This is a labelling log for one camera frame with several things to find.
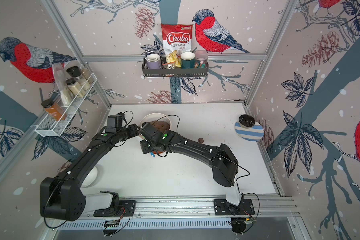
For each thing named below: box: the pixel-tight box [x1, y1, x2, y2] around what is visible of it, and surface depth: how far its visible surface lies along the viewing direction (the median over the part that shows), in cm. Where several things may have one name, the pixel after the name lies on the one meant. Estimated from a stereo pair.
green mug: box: [180, 51, 201, 69], surface depth 85 cm
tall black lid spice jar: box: [66, 66, 91, 91], surface depth 83 cm
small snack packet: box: [162, 61, 176, 70], surface depth 87 cm
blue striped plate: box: [234, 121, 264, 142], surface depth 105 cm
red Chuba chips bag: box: [160, 23, 194, 66], surface depth 81 cm
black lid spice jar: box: [65, 78, 85, 98], surface depth 79 cm
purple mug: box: [146, 53, 161, 70], surface depth 85 cm
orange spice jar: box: [41, 99, 67, 121], surface depth 68 cm
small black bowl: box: [238, 114, 256, 128], surface depth 106 cm
